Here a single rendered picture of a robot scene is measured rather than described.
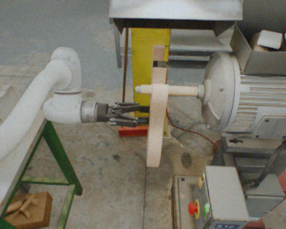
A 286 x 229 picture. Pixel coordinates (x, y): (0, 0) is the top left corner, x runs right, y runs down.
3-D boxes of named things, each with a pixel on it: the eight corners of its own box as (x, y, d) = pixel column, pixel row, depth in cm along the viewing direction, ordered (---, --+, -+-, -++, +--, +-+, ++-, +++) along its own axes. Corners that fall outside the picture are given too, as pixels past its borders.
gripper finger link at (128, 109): (113, 116, 85) (113, 114, 86) (139, 112, 88) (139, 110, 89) (113, 108, 83) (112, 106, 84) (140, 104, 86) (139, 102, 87)
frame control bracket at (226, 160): (230, 160, 79) (233, 154, 77) (243, 211, 66) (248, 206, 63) (219, 159, 80) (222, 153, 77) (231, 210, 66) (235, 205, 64)
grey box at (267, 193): (251, 200, 102) (318, 128, 63) (258, 223, 95) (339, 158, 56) (220, 199, 103) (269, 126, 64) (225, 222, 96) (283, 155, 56)
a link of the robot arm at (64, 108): (79, 128, 80) (78, 94, 77) (40, 126, 81) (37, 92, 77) (87, 120, 91) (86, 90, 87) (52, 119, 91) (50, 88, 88)
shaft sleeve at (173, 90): (196, 98, 69) (195, 90, 70) (198, 92, 66) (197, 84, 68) (141, 96, 69) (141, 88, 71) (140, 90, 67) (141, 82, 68)
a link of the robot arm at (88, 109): (82, 127, 83) (97, 128, 83) (78, 108, 78) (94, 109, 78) (87, 114, 91) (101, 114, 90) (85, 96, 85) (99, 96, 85)
